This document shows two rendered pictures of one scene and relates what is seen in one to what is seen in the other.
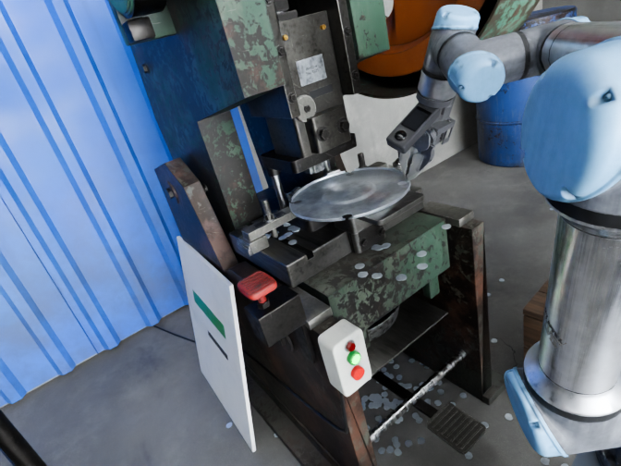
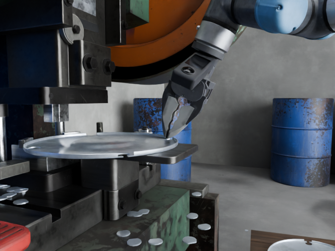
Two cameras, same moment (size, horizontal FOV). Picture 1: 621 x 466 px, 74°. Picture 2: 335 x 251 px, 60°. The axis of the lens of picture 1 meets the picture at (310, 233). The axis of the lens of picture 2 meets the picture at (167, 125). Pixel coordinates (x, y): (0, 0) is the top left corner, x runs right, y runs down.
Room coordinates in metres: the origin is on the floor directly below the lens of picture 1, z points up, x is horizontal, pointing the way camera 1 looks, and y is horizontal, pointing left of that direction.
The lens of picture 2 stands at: (0.39, 0.14, 0.87)
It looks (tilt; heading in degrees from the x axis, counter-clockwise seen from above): 5 degrees down; 322
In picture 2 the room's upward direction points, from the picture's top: straight up
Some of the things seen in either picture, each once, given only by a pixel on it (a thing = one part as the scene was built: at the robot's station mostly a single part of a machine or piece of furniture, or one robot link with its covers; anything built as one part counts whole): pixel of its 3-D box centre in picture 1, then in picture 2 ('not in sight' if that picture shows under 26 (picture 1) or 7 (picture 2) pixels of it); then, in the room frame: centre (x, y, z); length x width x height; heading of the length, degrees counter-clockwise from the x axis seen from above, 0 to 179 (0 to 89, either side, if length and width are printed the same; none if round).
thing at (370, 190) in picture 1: (348, 191); (104, 142); (0.91, -0.11, 0.78); 0.29 x 0.29 x 0.01
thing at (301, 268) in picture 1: (326, 220); (57, 188); (1.02, -0.05, 0.68); 0.45 x 0.30 x 0.06; 120
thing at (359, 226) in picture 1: (367, 220); (126, 177); (0.87, -0.14, 0.72); 0.25 x 0.14 x 0.14; 30
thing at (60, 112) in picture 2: (314, 164); (58, 112); (1.02, -0.06, 0.84); 0.05 x 0.03 x 0.04; 120
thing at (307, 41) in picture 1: (303, 83); (67, 15); (0.99, -0.07, 1.04); 0.17 x 0.15 x 0.30; 30
